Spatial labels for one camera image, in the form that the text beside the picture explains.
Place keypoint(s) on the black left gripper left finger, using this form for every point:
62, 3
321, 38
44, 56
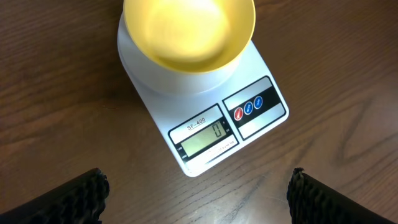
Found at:
80, 200

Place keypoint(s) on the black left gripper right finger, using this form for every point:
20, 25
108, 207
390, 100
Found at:
312, 202

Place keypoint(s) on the white digital kitchen scale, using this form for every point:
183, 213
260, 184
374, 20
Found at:
206, 118

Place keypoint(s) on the pale yellow bowl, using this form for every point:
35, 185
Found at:
191, 36

